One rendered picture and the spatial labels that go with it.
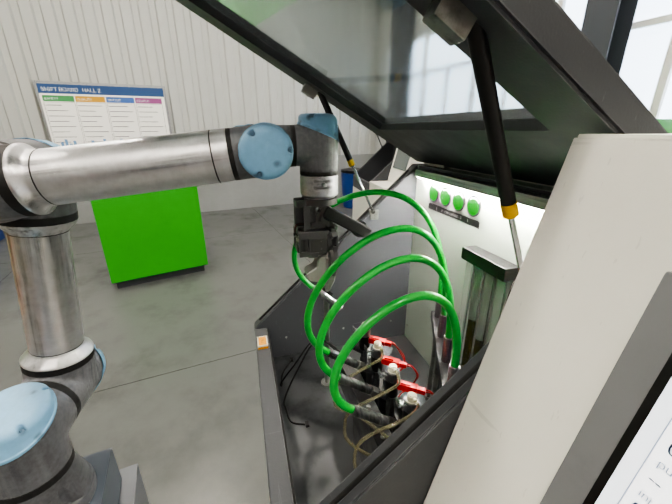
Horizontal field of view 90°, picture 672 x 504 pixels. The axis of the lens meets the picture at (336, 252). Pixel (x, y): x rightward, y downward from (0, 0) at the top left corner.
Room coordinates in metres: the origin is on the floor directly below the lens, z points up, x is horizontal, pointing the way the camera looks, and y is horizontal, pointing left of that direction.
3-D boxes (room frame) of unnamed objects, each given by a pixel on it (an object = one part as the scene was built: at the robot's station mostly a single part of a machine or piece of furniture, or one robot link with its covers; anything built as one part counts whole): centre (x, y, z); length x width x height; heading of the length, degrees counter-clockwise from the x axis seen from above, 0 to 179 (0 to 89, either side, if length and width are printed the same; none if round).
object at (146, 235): (3.70, 2.11, 0.65); 0.95 x 0.86 x 1.30; 123
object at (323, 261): (0.65, 0.03, 1.26); 0.06 x 0.03 x 0.09; 106
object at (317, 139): (0.67, 0.04, 1.53); 0.09 x 0.08 x 0.11; 102
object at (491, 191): (0.77, -0.32, 1.43); 0.54 x 0.03 x 0.02; 16
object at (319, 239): (0.67, 0.04, 1.37); 0.09 x 0.08 x 0.12; 106
